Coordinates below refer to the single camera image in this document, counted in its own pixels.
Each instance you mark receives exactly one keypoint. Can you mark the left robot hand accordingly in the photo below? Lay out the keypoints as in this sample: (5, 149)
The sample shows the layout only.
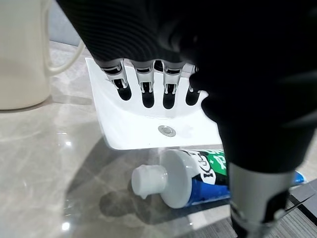
(223, 74)

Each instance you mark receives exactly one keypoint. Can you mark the blue green toothpaste tube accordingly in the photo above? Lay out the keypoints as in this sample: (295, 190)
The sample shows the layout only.
(178, 178)

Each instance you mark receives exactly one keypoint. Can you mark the cream ceramic mug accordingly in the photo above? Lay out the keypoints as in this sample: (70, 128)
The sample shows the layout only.
(22, 49)

